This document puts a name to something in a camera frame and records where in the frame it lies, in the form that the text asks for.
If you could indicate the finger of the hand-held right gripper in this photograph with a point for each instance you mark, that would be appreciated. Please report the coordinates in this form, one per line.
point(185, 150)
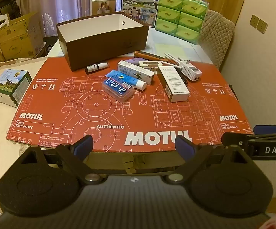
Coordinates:
point(234, 140)
point(265, 129)

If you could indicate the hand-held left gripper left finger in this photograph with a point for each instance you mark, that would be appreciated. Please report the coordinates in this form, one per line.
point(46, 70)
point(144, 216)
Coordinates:
point(82, 146)

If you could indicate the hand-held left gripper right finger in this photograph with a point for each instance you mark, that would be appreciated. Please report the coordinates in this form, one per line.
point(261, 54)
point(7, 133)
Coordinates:
point(185, 146)

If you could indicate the blue clear plastic case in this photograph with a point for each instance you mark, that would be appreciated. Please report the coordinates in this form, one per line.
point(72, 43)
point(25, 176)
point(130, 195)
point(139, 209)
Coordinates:
point(116, 89)

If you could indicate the white carton with grey side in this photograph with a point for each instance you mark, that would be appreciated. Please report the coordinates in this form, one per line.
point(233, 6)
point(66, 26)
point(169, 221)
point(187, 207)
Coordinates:
point(173, 78)

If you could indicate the small dark bottle white cap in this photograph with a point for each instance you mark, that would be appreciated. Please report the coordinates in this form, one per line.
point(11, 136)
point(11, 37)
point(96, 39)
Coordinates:
point(91, 69)

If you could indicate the blue hand cream tube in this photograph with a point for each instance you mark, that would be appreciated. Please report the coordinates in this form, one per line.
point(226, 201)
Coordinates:
point(129, 80)

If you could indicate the white plastic clip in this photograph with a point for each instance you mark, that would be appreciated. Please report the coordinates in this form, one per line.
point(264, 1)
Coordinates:
point(149, 64)

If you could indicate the white medicine box green print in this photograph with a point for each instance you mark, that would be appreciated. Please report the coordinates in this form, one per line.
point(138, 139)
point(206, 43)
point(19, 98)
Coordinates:
point(130, 69)

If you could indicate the brown storage box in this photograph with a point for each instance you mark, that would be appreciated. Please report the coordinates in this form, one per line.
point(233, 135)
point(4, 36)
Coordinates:
point(104, 50)

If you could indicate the orange knife sharpener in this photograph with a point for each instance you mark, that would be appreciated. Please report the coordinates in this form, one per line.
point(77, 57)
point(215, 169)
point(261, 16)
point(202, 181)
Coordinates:
point(147, 55)

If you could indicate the purple packet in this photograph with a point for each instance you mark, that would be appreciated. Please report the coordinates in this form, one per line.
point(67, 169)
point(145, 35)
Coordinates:
point(134, 61)

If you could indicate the red printed cardboard sheet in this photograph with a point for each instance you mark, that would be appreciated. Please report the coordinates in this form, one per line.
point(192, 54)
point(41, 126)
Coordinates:
point(80, 114)

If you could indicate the green landscape print box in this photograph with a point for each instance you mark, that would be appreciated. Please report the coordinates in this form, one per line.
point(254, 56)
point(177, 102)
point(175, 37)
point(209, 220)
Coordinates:
point(9, 83)

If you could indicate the pastel checked tablecloth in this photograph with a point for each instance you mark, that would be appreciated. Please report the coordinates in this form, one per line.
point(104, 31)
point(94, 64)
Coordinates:
point(171, 45)

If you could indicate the beige quilted chair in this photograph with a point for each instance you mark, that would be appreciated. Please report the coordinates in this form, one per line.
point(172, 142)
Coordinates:
point(216, 35)

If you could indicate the brown cardboard box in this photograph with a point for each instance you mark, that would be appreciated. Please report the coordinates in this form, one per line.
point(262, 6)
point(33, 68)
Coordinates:
point(16, 38)

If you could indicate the pack of green tissue packets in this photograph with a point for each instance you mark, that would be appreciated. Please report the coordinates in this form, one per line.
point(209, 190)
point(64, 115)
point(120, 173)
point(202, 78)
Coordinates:
point(180, 16)

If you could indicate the small white photo box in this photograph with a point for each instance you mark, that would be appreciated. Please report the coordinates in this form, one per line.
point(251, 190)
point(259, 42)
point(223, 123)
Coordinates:
point(103, 4)

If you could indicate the purple curtain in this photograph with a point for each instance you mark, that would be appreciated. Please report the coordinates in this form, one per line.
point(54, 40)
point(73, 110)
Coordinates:
point(68, 0)

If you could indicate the blue milk carton box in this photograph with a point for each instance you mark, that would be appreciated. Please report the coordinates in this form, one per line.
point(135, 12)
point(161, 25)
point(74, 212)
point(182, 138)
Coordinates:
point(140, 2)

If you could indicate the beige wall socket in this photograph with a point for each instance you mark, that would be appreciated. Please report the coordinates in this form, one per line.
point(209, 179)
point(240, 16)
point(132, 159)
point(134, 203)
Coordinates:
point(262, 26)
point(254, 21)

